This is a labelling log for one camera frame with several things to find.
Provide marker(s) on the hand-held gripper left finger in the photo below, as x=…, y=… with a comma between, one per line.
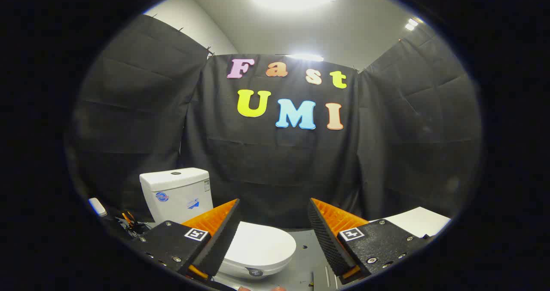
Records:
x=221, y=239

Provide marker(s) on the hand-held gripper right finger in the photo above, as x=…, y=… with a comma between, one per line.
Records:
x=326, y=239

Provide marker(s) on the white toilet lid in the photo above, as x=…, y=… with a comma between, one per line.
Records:
x=262, y=243

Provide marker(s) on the white ceramic toilet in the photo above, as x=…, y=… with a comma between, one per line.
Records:
x=176, y=196

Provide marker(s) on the black backdrop cloth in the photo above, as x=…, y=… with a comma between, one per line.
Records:
x=266, y=162

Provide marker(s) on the orange black tool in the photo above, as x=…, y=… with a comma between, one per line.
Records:
x=130, y=222

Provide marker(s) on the grey white drawer cabinet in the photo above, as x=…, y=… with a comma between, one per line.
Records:
x=421, y=220

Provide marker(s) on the long ceiling light strip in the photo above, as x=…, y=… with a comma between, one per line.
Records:
x=306, y=57

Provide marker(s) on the small ceiling spot light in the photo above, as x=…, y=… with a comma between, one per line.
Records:
x=412, y=23

